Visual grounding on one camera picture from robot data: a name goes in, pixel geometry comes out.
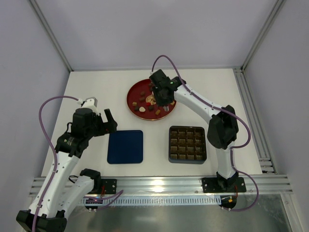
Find metal tweezers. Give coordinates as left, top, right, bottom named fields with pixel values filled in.
left=163, top=106, right=169, bottom=112

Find dark brown chocolate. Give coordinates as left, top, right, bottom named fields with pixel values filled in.
left=148, top=105, right=154, bottom=111

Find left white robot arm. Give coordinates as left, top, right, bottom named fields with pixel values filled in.
left=16, top=108, right=117, bottom=232

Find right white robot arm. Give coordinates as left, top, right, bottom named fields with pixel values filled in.
left=149, top=69, right=239, bottom=192

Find blue tin chocolate box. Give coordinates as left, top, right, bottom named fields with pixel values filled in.
left=169, top=126, right=207, bottom=164

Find blue tin lid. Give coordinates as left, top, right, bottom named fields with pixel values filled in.
left=107, top=130, right=143, bottom=164

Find red round plate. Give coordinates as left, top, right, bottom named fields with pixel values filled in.
left=126, top=79, right=176, bottom=121

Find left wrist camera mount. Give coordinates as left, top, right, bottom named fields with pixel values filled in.
left=76, top=97, right=99, bottom=115

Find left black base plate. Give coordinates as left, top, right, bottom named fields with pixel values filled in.
left=99, top=178, right=117, bottom=195

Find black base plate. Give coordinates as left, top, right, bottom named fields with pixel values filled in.
left=201, top=177, right=247, bottom=193
left=99, top=178, right=117, bottom=195

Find slotted cable duct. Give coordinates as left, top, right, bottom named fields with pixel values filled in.
left=83, top=195, right=222, bottom=206

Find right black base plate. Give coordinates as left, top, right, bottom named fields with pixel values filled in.
left=201, top=177, right=247, bottom=193

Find right aluminium frame rail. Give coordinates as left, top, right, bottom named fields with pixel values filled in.
left=233, top=68, right=277, bottom=174

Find aluminium front rail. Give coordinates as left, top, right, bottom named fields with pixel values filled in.
left=28, top=175, right=294, bottom=197

